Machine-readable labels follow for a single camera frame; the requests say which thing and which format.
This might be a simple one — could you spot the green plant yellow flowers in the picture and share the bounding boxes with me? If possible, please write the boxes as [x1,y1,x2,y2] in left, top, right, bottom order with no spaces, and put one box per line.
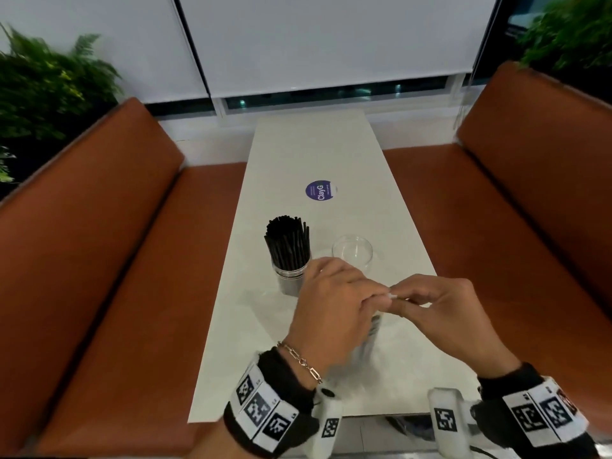
[0,23,124,185]

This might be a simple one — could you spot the white roller blind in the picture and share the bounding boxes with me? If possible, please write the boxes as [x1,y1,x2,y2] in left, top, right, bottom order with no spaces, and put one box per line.
[174,0,500,99]
[0,0,211,105]

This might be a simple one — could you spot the white window frame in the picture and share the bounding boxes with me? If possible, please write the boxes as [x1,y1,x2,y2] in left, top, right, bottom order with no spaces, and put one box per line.
[143,71,479,139]

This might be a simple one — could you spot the green fern plant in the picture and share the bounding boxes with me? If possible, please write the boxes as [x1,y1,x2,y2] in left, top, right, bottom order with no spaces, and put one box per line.
[518,0,612,75]

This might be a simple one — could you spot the silver chain bracelet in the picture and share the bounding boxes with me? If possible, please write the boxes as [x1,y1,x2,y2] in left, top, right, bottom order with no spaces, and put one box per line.
[276,340,324,384]

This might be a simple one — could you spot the black right wrist band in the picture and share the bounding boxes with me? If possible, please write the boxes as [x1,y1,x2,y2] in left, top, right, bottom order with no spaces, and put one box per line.
[470,361,601,459]

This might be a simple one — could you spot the black wrist band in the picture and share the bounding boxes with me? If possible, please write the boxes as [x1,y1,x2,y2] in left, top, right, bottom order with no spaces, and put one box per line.
[223,347,320,458]
[470,361,601,459]

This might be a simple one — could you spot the packet of black straws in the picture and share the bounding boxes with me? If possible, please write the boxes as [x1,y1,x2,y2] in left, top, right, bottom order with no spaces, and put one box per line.
[330,291,398,378]

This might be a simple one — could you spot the orange leather bench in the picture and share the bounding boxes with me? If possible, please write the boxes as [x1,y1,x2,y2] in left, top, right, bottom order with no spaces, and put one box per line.
[0,96,249,459]
[382,61,612,426]

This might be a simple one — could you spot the person's left forearm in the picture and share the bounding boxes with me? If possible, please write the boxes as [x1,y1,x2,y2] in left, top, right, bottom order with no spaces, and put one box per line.
[189,415,268,459]

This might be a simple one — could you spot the person's right hand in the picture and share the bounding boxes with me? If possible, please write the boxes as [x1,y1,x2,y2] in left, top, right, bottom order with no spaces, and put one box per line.
[382,274,522,379]

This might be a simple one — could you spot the round purple sticker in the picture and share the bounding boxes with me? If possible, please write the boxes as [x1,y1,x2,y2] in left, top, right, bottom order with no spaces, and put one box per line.
[304,179,339,203]

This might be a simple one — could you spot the black left wrist band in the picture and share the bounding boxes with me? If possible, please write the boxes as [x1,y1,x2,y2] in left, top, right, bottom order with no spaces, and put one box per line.
[223,347,320,458]

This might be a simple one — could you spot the person's left hand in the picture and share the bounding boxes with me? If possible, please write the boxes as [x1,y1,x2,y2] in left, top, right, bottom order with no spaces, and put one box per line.
[286,256,391,381]

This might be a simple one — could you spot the bundle of black straws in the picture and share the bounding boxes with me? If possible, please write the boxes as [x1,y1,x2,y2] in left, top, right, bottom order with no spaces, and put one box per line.
[263,214,312,273]

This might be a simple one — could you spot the clear glass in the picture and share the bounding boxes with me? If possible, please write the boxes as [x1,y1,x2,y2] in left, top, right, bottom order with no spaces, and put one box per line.
[271,255,312,298]
[331,233,374,273]

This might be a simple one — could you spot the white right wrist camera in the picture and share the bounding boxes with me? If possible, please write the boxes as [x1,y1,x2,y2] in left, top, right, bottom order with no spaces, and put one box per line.
[426,386,479,459]

